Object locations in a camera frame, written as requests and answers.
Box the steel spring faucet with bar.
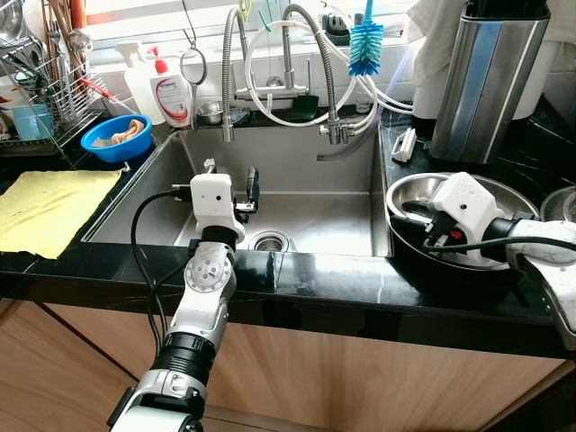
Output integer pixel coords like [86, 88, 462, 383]
[236, 3, 352, 147]

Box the teal plastic cup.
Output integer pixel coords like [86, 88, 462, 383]
[11, 103, 53, 141]

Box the orange cloth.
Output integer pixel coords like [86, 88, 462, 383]
[94, 118, 145, 147]

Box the small steel cup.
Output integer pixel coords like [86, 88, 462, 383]
[195, 100, 225, 126]

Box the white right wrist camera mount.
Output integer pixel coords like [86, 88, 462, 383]
[430, 173, 506, 270]

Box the white soap bottle red cap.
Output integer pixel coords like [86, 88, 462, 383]
[148, 47, 194, 128]

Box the wide wooden cabinet front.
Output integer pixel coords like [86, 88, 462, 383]
[0, 301, 576, 432]

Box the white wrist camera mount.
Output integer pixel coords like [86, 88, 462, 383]
[189, 173, 245, 242]
[430, 173, 506, 270]

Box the beige towel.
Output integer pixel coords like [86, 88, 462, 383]
[405, 0, 576, 88]

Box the blue plastic bowl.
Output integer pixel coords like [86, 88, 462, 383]
[80, 113, 154, 165]

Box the steel sink drain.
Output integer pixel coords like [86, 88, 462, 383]
[250, 230, 291, 254]

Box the hanging metal strainer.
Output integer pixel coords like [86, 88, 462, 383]
[179, 0, 209, 88]

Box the small white brush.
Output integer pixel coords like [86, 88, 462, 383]
[392, 127, 419, 164]

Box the white spray bottle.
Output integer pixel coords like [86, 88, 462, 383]
[117, 41, 167, 116]

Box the metal wire dish rack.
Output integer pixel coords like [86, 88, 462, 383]
[0, 0, 102, 149]

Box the dark green sponge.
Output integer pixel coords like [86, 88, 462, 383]
[289, 94, 321, 123]

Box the arched steel spring faucet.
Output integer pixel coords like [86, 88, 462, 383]
[220, 7, 251, 144]

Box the stainless steel sink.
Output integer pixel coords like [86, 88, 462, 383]
[85, 126, 392, 257]

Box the bright window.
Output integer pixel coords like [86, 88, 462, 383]
[85, 0, 424, 37]

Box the yellow cloth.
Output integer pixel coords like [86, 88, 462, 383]
[0, 168, 124, 260]

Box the white cylindrical appliance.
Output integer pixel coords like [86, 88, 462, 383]
[410, 54, 566, 138]

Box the large steel bowl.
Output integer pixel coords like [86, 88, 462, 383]
[385, 171, 543, 271]

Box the blue bottle brush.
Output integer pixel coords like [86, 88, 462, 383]
[347, 0, 385, 77]

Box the wide rimmed steel bowl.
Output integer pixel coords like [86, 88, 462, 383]
[540, 186, 576, 223]

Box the stainless steel knife block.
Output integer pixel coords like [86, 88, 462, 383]
[430, 0, 552, 166]

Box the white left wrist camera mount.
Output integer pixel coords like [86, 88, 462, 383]
[189, 173, 245, 242]

